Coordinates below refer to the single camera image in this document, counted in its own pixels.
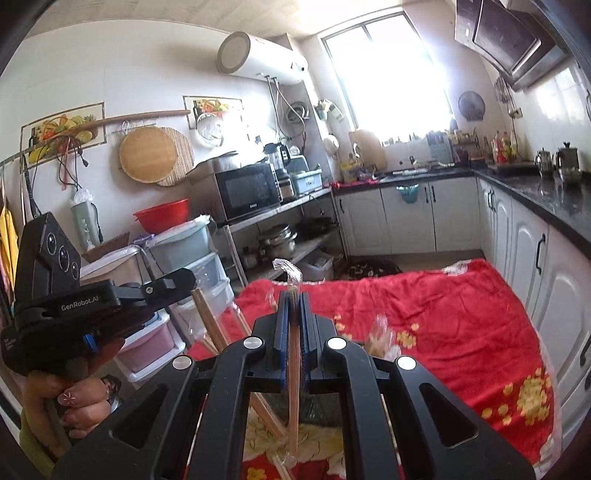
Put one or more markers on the blue-grey plastic drawer unit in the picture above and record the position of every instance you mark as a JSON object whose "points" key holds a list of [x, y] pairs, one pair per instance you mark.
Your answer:
{"points": [[184, 240]]}

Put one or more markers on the steel cooking pots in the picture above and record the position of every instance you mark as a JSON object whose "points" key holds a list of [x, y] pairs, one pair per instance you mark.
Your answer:
{"points": [[277, 240]]}

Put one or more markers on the black range hood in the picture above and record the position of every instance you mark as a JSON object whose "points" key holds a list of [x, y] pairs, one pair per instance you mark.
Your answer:
{"points": [[508, 41]]}

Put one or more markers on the long wooden rolling pin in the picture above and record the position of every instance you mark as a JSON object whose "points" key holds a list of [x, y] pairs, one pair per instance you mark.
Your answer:
{"points": [[138, 115]]}

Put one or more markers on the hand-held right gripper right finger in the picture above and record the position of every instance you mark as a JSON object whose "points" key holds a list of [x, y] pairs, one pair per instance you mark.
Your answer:
{"points": [[305, 337]]}

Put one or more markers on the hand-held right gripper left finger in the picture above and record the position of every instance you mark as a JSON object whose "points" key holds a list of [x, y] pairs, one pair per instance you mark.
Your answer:
{"points": [[282, 337]]}

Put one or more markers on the red plastic basin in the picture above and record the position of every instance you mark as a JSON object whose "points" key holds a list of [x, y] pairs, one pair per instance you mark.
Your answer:
{"points": [[161, 217]]}

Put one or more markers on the large steel kettle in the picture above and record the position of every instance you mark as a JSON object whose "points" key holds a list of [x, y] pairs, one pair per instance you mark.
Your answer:
{"points": [[569, 161]]}

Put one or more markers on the black plastic utensil basket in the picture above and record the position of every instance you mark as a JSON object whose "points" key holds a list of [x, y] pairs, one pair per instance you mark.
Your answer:
{"points": [[318, 410]]}

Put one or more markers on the black microwave oven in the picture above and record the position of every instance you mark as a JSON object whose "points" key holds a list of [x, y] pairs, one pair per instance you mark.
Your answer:
{"points": [[247, 191]]}

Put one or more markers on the white water heater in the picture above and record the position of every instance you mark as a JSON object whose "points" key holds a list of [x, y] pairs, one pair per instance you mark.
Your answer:
{"points": [[263, 57]]}

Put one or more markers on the red floral blanket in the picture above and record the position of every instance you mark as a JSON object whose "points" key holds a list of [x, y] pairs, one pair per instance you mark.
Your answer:
{"points": [[461, 332]]}

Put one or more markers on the round woven mat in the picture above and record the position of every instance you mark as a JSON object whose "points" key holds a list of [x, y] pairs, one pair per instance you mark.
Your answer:
{"points": [[184, 157]]}

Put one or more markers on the teal plastic box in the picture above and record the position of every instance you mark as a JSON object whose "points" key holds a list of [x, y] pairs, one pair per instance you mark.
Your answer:
{"points": [[307, 181]]}

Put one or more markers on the small fruit wall picture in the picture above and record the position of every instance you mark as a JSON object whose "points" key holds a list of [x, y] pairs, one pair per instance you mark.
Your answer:
{"points": [[212, 106]]}

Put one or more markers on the white kitchen cabinets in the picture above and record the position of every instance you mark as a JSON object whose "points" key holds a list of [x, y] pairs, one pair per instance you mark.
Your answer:
{"points": [[452, 217]]}

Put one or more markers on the large fruit wall picture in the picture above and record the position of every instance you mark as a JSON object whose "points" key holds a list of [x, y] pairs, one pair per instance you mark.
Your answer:
{"points": [[60, 134]]}

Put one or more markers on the round wooden cutting board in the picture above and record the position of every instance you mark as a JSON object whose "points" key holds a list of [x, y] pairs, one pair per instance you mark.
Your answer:
{"points": [[147, 154]]}

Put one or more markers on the kitchen window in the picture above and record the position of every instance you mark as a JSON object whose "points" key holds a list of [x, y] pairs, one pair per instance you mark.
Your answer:
{"points": [[388, 78]]}

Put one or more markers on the dark stone countertop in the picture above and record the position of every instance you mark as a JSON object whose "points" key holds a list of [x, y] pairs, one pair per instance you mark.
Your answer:
{"points": [[545, 194]]}

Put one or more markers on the metal shelf rack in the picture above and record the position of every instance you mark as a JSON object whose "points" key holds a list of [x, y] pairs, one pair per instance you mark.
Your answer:
{"points": [[286, 205]]}

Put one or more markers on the dark round wall pan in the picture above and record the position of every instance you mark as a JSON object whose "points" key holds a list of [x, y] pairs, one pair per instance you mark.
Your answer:
{"points": [[472, 106]]}

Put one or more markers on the brown wicker tray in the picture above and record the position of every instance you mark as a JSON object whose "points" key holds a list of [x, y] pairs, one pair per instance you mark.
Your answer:
{"points": [[108, 247]]}

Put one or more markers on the person's left forearm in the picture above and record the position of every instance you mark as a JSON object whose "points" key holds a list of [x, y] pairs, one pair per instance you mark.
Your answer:
{"points": [[37, 454]]}

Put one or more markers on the small steel kettle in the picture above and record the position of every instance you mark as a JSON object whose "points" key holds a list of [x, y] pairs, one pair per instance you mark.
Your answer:
{"points": [[545, 161]]}

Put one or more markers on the white pastel plastic drawer unit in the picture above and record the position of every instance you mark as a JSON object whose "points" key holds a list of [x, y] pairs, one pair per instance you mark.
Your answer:
{"points": [[147, 341]]}

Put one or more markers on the condiment bottles group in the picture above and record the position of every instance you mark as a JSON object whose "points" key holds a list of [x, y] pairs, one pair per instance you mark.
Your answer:
{"points": [[504, 147]]}

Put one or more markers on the glass pot lid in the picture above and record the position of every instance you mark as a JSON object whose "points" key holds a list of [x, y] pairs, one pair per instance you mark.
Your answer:
{"points": [[210, 129]]}

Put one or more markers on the yellow cloth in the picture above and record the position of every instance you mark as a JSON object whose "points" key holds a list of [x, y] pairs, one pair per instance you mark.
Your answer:
{"points": [[7, 240]]}

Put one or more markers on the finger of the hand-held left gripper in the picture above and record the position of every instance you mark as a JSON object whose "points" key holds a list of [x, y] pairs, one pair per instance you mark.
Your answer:
{"points": [[134, 323], [161, 288]]}

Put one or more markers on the pale green bottle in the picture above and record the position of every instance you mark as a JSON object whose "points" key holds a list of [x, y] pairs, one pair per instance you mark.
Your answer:
{"points": [[85, 224]]}

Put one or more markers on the black blender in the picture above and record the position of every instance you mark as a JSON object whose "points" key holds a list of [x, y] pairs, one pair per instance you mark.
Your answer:
{"points": [[276, 159]]}

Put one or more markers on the blue hanging bin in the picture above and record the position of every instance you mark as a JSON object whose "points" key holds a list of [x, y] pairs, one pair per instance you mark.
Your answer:
{"points": [[407, 193]]}

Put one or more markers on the dark floral bag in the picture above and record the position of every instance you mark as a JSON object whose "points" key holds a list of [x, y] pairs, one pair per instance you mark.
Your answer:
{"points": [[112, 390]]}

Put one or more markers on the person's left hand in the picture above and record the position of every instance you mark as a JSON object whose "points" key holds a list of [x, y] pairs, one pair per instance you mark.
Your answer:
{"points": [[83, 397]]}

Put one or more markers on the dark patterned floor mat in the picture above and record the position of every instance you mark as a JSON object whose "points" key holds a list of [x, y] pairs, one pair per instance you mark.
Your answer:
{"points": [[369, 269]]}

